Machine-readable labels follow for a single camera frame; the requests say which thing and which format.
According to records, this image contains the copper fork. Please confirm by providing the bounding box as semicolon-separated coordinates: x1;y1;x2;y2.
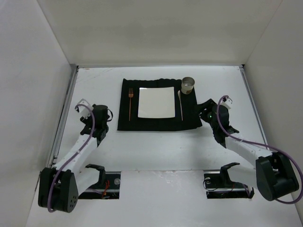
128;88;134;121

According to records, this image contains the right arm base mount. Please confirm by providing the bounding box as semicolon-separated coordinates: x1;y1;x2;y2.
203;162;255;199

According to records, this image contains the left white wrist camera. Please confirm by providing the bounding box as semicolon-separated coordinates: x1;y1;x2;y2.
75;98;93;119

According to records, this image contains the white square plate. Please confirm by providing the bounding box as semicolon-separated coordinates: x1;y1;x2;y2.
138;87;176;119

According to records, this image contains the black cloth placemat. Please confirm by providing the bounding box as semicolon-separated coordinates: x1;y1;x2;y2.
117;79;202;132

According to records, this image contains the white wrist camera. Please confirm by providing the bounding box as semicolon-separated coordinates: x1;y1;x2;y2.
221;96;233;110
75;98;93;119

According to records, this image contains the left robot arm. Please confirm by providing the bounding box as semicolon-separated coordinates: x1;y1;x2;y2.
38;99;113;213

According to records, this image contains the silver knife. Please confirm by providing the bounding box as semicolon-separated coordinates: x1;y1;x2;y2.
178;90;183;121

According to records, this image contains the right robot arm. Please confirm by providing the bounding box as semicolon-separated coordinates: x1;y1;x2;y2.
195;96;303;201

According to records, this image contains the metal cup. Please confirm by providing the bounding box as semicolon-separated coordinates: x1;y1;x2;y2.
181;77;195;95

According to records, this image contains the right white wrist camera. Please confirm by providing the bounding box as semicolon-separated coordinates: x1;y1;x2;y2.
221;96;233;110

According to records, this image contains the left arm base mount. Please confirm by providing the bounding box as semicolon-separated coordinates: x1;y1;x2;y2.
78;164;121;200

